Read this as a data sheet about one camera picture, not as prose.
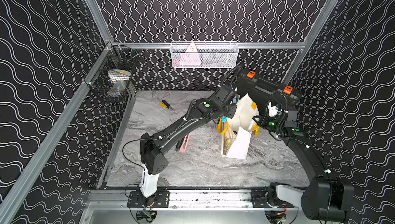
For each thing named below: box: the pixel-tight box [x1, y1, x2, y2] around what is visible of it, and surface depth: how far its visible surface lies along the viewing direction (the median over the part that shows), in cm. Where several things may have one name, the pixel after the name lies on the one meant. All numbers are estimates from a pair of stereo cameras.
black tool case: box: [235, 70, 302, 118], surface depth 92 cm
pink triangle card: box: [178, 42, 202, 66], surface depth 92 cm
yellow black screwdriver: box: [158, 99, 176, 111], surface depth 115 cm
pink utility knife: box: [180, 132, 191, 153], surface depth 94 cm
